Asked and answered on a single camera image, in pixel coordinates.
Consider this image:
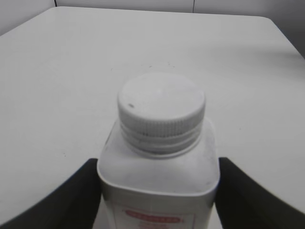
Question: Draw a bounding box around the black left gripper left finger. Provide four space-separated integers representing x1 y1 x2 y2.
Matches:
0 158 102 229

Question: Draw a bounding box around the white strawberry yogurt bottle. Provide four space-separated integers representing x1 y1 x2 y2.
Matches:
97 119 220 229

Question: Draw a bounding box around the white ribbed screw cap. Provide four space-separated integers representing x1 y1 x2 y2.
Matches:
117 73 206 138

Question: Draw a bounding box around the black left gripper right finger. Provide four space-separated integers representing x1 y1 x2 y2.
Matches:
215 157 305 229

